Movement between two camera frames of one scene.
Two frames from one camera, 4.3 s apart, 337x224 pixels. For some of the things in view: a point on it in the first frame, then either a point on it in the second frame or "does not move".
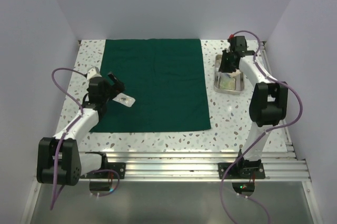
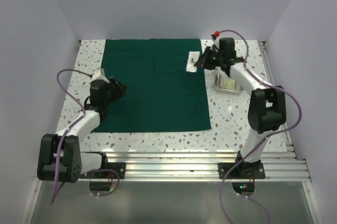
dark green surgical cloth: x=166 y=77 does not move
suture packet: x=126 y=100 to x=192 y=58
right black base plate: x=242 y=171 does not move
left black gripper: x=117 y=88 does not move
